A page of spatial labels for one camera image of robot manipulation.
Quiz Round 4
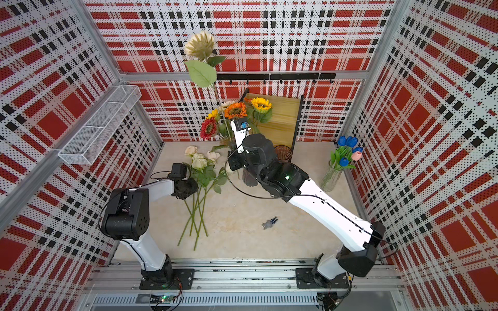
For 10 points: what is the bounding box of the white rose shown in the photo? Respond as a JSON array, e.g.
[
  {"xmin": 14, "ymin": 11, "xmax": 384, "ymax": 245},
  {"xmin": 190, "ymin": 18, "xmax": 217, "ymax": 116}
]
[{"xmin": 177, "ymin": 152, "xmax": 228, "ymax": 251}]

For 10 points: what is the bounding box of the orange flower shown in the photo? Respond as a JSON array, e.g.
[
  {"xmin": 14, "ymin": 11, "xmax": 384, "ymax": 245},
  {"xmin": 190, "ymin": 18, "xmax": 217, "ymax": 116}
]
[{"xmin": 224, "ymin": 102, "xmax": 248, "ymax": 120}]

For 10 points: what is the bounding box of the yellow flower back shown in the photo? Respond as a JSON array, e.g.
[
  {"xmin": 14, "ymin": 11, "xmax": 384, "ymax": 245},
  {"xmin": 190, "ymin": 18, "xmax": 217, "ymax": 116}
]
[{"xmin": 206, "ymin": 109, "xmax": 220, "ymax": 122}]

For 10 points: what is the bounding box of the pink tulip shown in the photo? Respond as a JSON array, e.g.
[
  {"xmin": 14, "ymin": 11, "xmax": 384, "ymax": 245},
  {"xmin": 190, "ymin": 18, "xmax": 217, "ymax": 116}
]
[{"xmin": 348, "ymin": 151, "xmax": 363, "ymax": 168}]

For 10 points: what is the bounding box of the beige daisy flower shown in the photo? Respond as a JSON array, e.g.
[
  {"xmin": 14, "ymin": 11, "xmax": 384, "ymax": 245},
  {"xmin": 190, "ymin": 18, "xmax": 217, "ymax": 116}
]
[{"xmin": 184, "ymin": 31, "xmax": 226, "ymax": 104}]

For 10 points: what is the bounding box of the cream rose flower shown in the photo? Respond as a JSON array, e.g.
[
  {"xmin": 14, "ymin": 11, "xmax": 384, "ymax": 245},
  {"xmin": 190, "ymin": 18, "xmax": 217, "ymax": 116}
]
[{"xmin": 219, "ymin": 101, "xmax": 236, "ymax": 111}]

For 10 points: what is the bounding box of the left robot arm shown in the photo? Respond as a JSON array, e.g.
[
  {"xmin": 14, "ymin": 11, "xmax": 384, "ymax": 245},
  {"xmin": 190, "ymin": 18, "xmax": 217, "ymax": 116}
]
[{"xmin": 101, "ymin": 163, "xmax": 198, "ymax": 284}]

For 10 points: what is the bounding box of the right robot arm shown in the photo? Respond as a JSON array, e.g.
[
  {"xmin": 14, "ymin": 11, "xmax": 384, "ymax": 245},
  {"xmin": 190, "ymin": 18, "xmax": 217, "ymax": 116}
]
[{"xmin": 228, "ymin": 131, "xmax": 386, "ymax": 280}]

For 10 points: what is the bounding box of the brown ribbed glass vase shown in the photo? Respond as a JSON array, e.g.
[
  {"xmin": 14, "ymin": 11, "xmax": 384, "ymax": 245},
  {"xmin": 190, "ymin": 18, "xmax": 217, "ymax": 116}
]
[{"xmin": 274, "ymin": 145, "xmax": 293, "ymax": 163}]

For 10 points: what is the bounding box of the bamboo two-tier shelf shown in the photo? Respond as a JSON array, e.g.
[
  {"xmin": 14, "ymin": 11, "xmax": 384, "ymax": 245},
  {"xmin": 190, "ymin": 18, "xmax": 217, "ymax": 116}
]
[{"xmin": 241, "ymin": 89, "xmax": 304, "ymax": 159}]

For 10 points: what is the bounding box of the pale pink rose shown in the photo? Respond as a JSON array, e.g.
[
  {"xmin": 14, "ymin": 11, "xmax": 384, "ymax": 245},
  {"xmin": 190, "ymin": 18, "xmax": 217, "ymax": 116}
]
[{"xmin": 206, "ymin": 151, "xmax": 220, "ymax": 163}]

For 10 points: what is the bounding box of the clear glass vase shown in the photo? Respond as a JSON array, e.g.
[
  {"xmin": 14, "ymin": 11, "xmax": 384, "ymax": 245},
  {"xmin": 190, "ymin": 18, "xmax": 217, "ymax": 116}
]
[{"xmin": 320, "ymin": 160, "xmax": 343, "ymax": 193}]

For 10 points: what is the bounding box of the black hook rail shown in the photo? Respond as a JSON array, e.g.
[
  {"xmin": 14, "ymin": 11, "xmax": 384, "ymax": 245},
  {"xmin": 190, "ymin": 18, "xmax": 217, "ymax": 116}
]
[{"xmin": 217, "ymin": 73, "xmax": 337, "ymax": 83}]

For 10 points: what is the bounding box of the white wire wall basket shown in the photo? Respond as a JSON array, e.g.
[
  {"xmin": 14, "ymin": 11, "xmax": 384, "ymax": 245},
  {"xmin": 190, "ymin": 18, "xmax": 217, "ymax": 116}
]
[{"xmin": 58, "ymin": 84, "xmax": 141, "ymax": 165}]

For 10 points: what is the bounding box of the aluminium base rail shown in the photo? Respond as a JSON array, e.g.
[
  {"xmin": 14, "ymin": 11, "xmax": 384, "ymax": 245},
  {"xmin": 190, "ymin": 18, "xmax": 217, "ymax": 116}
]
[{"xmin": 78, "ymin": 259, "xmax": 411, "ymax": 310}]

